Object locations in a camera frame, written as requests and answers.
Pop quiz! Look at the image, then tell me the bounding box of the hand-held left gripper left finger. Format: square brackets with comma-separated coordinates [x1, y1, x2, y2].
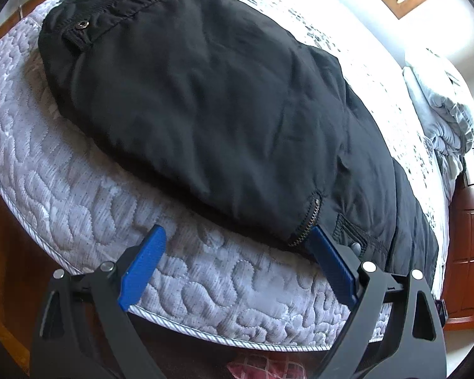
[29, 224, 167, 379]

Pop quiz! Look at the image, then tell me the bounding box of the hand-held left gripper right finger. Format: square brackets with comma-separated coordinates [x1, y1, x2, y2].
[307, 226, 448, 379]

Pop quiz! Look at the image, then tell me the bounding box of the black jacket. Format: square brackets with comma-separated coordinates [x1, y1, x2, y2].
[37, 0, 440, 297]

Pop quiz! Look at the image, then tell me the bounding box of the white quilted mattress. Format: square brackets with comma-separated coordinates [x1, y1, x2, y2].
[0, 0, 459, 354]

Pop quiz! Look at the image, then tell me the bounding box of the red checkered cloth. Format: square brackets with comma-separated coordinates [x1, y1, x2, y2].
[226, 353, 332, 379]

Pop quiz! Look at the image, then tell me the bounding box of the brown wooden headboard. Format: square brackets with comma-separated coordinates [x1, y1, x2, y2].
[444, 114, 474, 330]

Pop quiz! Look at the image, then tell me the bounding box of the folded grey duvet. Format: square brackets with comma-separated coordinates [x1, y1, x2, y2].
[403, 47, 474, 174]

